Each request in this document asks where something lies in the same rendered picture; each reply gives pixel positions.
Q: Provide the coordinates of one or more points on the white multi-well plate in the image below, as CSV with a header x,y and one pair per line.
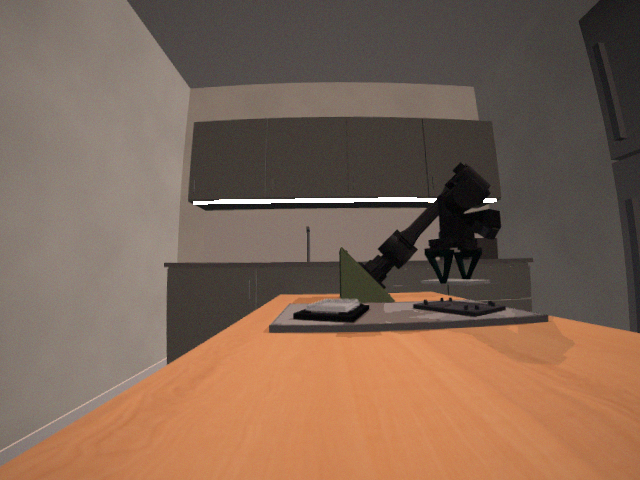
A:
x,y
347,305

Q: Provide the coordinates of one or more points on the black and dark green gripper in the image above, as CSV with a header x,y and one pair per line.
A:
x,y
460,243

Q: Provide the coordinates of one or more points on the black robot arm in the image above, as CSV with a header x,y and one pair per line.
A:
x,y
456,200

